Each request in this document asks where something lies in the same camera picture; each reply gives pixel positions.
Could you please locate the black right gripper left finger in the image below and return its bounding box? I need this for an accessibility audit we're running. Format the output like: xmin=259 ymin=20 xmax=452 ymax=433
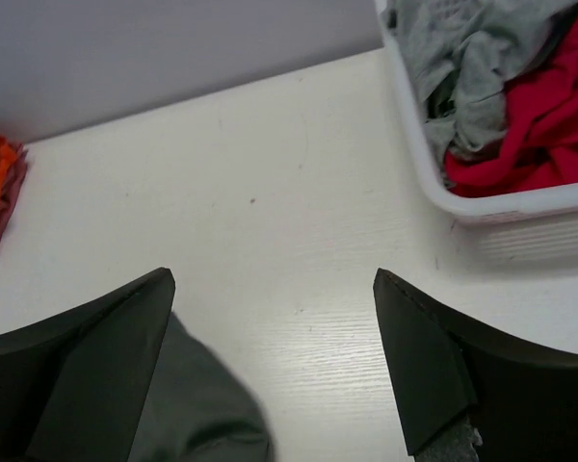
xmin=0 ymin=268 xmax=175 ymax=461

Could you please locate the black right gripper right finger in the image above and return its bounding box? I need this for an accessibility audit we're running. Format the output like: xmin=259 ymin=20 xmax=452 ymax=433
xmin=373 ymin=269 xmax=578 ymax=461

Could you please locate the dark grey t-shirt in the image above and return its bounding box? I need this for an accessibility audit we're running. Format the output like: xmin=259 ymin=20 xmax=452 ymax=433
xmin=129 ymin=315 xmax=276 ymax=461

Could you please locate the white plastic laundry basket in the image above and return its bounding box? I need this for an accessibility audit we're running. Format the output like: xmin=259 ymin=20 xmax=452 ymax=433
xmin=375 ymin=1 xmax=578 ymax=267

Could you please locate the dusty pink folded t-shirt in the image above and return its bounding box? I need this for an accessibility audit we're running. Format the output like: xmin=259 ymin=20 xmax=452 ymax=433
xmin=0 ymin=143 xmax=30 ymax=265

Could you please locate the red t-shirt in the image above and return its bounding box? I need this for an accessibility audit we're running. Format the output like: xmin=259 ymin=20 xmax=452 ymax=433
xmin=444 ymin=16 xmax=578 ymax=197

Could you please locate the light grey t-shirt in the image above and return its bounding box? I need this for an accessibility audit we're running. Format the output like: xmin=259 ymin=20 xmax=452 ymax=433
xmin=382 ymin=0 xmax=578 ymax=163

